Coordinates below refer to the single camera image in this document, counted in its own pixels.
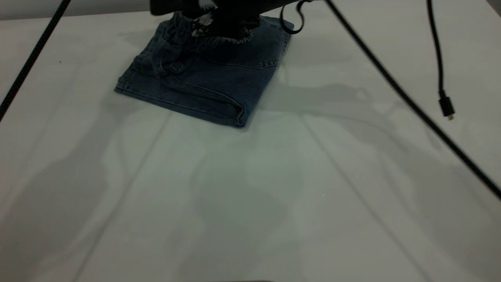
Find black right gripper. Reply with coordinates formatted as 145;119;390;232
151;0;298;38

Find blue denim jeans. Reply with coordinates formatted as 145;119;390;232
114;11;295;128

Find black looped cable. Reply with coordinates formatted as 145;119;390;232
279;0;306;35

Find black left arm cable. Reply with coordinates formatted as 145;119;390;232
0;0;72;123

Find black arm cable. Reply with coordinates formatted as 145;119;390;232
0;0;72;123
324;0;501;199

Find black cable with USB plug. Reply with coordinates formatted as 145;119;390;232
427;0;456;121

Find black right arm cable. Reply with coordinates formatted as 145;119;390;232
324;0;501;199

